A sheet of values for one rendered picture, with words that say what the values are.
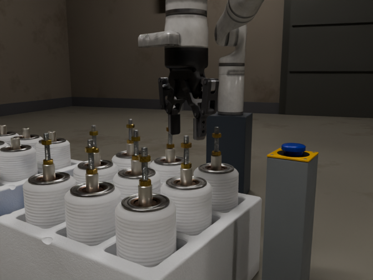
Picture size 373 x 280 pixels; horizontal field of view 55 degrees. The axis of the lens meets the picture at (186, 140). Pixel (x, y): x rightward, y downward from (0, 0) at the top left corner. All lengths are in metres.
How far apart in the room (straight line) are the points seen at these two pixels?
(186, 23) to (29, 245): 0.46
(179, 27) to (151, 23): 3.76
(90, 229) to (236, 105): 0.79
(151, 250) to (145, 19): 3.97
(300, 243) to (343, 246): 0.42
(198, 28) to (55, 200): 0.40
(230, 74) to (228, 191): 0.61
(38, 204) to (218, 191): 0.34
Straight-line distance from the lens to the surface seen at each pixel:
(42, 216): 0.71
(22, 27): 4.39
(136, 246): 0.55
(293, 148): 0.62
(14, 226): 0.73
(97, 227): 0.62
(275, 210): 0.64
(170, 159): 0.81
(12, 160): 1.01
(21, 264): 0.74
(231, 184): 0.73
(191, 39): 0.60
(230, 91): 1.26
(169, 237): 0.56
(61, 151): 1.08
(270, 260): 0.69
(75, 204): 0.62
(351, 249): 1.06
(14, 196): 0.98
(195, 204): 0.63
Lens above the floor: 0.45
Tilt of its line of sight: 11 degrees down
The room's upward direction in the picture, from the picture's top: straight up
